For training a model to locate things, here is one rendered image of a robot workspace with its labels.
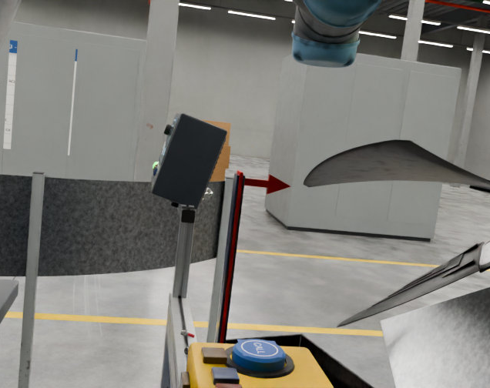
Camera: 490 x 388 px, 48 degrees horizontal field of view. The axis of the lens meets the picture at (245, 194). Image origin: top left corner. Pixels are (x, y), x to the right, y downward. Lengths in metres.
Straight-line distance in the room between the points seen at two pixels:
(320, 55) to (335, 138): 6.28
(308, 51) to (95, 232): 1.83
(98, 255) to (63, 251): 0.14
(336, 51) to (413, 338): 0.37
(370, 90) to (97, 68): 3.25
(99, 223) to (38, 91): 4.44
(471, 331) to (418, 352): 0.07
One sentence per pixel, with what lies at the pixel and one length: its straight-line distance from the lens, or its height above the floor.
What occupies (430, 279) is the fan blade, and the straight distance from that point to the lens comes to 0.87.
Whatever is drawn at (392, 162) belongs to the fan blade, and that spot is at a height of 1.23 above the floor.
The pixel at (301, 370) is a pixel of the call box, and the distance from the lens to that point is 0.43.
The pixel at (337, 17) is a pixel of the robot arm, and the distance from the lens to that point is 0.50.
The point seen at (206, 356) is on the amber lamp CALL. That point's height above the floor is 1.08.
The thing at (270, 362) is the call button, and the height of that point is 1.08.
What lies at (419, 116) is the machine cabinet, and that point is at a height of 1.59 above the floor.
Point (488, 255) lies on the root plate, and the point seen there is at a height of 1.10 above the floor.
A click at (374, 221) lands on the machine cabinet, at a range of 7.23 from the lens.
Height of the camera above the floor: 1.25
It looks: 7 degrees down
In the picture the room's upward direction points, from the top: 7 degrees clockwise
